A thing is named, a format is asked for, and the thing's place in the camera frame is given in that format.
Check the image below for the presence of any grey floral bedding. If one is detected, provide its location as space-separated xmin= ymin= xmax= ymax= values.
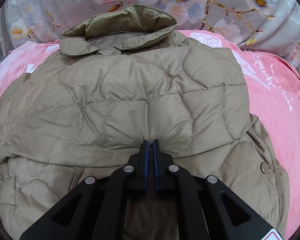
xmin=0 ymin=0 xmax=300 ymax=73

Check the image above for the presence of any olive quilted puffer jacket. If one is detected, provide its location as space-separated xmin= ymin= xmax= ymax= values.
xmin=0 ymin=4 xmax=290 ymax=239

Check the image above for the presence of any pink butterfly print blanket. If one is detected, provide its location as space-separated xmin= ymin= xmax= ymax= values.
xmin=0 ymin=29 xmax=300 ymax=240

